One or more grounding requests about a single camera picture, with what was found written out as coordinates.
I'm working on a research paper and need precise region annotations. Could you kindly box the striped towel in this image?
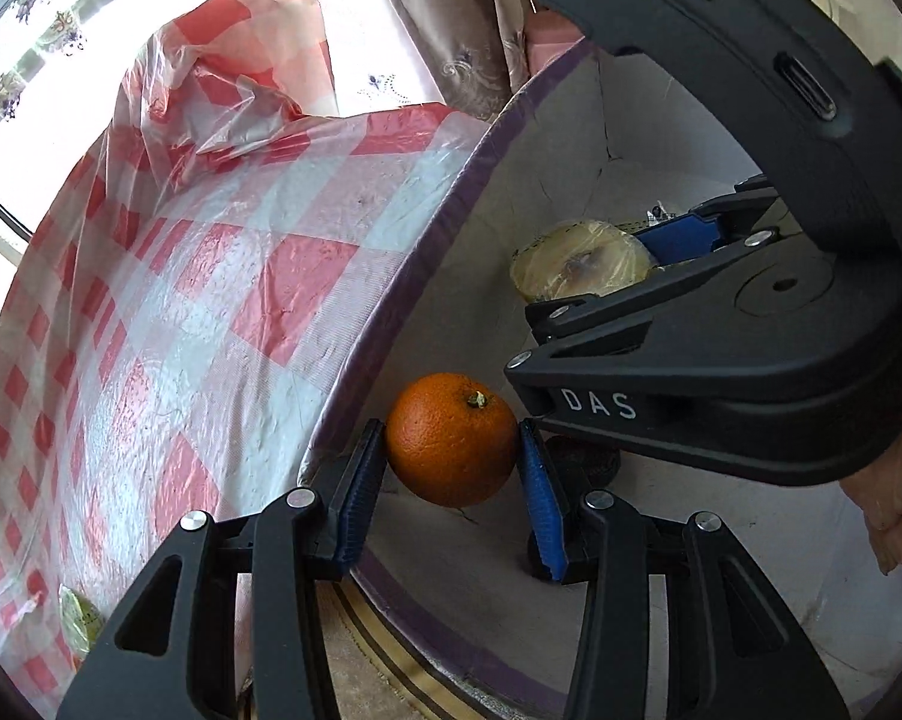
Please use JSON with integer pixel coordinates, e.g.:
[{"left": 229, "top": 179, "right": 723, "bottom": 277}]
[{"left": 241, "top": 577, "right": 482, "bottom": 720}]

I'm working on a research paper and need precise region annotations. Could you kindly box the green fruit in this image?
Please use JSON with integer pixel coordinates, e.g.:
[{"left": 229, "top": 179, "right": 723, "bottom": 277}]
[{"left": 59, "top": 585, "right": 107, "bottom": 665}]

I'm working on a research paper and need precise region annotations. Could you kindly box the pink stool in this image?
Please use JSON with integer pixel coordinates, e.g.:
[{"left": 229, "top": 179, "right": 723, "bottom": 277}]
[{"left": 529, "top": 15, "right": 594, "bottom": 83}]

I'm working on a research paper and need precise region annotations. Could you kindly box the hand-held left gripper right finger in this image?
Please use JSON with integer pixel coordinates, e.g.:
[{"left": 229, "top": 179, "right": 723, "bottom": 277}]
[{"left": 517, "top": 420, "right": 849, "bottom": 720}]

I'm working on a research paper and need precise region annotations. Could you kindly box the purple cardboard box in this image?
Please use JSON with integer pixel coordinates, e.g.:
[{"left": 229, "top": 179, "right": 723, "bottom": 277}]
[{"left": 296, "top": 37, "right": 902, "bottom": 720}]

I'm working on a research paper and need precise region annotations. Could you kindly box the wrinkled dark passion fruit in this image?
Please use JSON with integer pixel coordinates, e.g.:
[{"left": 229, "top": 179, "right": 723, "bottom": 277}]
[{"left": 544, "top": 435, "right": 621, "bottom": 492}]

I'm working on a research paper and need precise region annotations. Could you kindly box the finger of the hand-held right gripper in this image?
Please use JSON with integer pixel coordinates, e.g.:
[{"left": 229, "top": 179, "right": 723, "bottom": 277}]
[
  {"left": 505, "top": 345, "right": 759, "bottom": 443},
  {"left": 524, "top": 174, "right": 789, "bottom": 352}
]

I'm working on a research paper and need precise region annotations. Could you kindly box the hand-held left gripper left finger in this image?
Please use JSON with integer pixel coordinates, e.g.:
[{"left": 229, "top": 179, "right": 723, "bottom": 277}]
[{"left": 55, "top": 420, "right": 388, "bottom": 720}]

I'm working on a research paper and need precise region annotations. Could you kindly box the patterned brown curtain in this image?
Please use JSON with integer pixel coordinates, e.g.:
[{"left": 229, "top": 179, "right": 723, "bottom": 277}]
[{"left": 368, "top": 0, "right": 594, "bottom": 125}]

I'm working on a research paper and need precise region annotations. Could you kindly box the red checked plastic tablecloth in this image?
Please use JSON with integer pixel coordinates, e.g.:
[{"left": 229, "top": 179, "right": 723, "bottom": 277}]
[{"left": 0, "top": 0, "right": 489, "bottom": 698}]

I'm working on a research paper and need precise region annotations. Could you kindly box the orange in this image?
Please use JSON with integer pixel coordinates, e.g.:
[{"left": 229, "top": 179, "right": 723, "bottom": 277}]
[{"left": 385, "top": 373, "right": 519, "bottom": 509}]

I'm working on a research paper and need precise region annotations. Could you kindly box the pale yellow fruit half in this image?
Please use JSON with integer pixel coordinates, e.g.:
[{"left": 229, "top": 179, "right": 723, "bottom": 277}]
[{"left": 511, "top": 219, "right": 660, "bottom": 302}]

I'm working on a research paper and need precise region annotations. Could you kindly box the person's right hand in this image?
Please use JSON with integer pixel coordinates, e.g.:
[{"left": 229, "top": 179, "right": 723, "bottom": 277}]
[{"left": 841, "top": 405, "right": 902, "bottom": 577}]

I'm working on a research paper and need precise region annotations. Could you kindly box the floral lace curtain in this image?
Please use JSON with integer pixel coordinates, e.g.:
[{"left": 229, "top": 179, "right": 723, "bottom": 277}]
[{"left": 0, "top": 0, "right": 197, "bottom": 166}]

